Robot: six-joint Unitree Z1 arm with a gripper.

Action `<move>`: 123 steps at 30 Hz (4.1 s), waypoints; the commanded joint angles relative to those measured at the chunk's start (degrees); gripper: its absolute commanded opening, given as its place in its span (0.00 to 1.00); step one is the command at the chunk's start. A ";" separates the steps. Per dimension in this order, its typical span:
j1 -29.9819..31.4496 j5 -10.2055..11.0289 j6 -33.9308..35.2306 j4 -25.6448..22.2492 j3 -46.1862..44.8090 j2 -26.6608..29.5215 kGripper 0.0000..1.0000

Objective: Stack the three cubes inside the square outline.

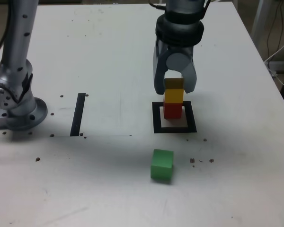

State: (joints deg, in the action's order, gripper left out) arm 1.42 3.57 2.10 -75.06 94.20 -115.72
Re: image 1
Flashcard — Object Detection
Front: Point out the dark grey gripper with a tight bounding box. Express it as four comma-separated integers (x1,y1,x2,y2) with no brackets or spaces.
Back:
152,39,197,96

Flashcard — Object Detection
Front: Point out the yellow cube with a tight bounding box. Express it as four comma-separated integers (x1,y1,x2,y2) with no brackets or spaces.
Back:
164,78,185,105

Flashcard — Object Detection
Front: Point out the green cube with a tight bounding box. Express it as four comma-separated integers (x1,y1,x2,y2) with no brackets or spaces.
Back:
150,148,175,184

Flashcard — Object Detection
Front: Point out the white background cable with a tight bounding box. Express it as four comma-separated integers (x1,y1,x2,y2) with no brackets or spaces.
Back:
264,35,284,88

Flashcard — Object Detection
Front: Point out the black tape square outline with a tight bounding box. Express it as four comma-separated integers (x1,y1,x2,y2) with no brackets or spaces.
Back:
152,101,197,134

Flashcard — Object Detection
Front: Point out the white metal post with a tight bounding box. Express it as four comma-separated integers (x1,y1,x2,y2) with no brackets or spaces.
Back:
250,0,272,50

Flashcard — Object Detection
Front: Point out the black background cable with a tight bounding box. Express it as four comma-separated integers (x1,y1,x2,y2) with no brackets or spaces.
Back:
266,0,284,61

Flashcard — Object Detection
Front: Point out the red cube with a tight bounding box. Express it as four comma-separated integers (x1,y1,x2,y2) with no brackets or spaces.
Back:
163,103,182,120

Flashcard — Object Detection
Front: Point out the black tape strip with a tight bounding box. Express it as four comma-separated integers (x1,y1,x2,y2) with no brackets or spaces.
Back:
70,93,86,137

